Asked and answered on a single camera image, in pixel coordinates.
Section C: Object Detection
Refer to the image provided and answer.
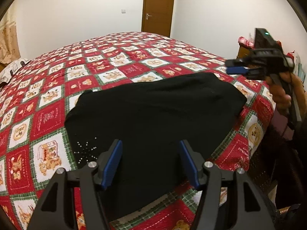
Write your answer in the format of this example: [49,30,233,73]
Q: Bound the black pants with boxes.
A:
[64,72,247,221]

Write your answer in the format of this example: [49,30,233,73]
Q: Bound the person's right hand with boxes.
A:
[265,72,306,117]

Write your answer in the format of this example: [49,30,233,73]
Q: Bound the brown wooden door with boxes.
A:
[142,0,174,37]

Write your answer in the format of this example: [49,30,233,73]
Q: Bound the red patchwork bedspread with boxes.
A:
[1,32,275,229]

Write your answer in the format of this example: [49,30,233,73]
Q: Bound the white black patterned pillow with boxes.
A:
[0,58,30,84]

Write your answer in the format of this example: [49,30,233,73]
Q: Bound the beige patterned curtain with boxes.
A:
[0,1,20,64]

